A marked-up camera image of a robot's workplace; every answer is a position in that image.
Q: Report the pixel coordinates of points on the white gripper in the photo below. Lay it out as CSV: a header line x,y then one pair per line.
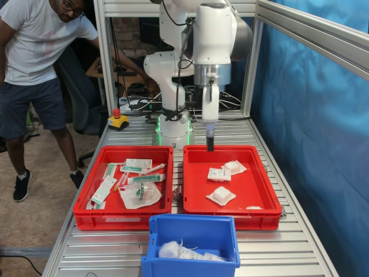
x,y
210,106

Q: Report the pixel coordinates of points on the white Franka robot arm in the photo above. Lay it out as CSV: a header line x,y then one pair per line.
x,y
213,34

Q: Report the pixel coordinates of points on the red box with bandages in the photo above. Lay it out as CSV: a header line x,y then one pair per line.
x,y
196,173

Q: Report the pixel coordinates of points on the blue plastic box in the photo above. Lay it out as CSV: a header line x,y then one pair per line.
x,y
201,268

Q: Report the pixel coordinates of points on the red box with syringes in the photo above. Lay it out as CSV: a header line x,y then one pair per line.
x,y
86,219

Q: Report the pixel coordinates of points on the printed label bandage packet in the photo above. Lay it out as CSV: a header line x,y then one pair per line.
x,y
219,174

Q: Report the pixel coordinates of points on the round gauze bandage packet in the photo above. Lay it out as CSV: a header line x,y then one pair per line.
x,y
232,166

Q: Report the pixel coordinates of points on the clear plastic syringe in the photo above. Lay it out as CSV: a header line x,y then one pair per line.
x,y
152,169

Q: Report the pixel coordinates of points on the white printed flat packet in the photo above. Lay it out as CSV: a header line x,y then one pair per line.
x,y
139,163

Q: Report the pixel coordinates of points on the wide green syringe packet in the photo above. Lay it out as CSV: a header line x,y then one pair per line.
x,y
144,179

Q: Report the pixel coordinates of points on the black power strip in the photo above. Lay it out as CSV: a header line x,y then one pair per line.
x,y
144,106

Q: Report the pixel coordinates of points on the short green syringe packet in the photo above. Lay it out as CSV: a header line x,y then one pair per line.
x,y
129,169

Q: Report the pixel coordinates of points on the black headphones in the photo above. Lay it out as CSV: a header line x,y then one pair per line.
x,y
138,86

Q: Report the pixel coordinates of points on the white dotted board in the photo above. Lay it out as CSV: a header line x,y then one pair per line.
x,y
125,104

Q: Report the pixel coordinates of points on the yellow emergency stop button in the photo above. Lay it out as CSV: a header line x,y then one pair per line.
x,y
118,122

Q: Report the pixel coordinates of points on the red tipped syringe packet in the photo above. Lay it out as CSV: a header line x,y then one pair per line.
x,y
121,180

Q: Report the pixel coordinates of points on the large pouch with filter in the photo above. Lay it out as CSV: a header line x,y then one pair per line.
x,y
129,200

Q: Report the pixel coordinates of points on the narrow green syringe packet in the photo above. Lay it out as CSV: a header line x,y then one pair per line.
x,y
111,170

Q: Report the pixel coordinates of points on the blue curtain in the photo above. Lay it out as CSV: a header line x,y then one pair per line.
x,y
317,144

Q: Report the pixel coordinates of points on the printed white paper packet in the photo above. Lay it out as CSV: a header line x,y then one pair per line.
x,y
190,254

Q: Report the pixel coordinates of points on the cotton wool bag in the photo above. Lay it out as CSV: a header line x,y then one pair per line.
x,y
168,250

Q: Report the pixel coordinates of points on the long white green packet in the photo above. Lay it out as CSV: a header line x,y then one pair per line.
x,y
102,191

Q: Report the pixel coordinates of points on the dark grey office chair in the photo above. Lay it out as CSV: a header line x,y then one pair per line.
x,y
86,115

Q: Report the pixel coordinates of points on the clear packet with green print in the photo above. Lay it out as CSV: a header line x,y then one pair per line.
x,y
98,205

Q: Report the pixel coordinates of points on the dark computer monitor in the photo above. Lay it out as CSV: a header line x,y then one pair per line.
x,y
148,29

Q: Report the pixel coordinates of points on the wooden desk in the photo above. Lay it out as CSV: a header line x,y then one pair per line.
x,y
93,69

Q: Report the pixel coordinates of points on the person in white shirt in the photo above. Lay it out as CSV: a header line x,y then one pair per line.
x,y
34,43

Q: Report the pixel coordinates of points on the metal corner bracket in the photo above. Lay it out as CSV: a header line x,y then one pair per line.
x,y
177,196
284,212

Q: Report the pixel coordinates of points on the aluminium profile frame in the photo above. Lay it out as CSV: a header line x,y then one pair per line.
x,y
103,34

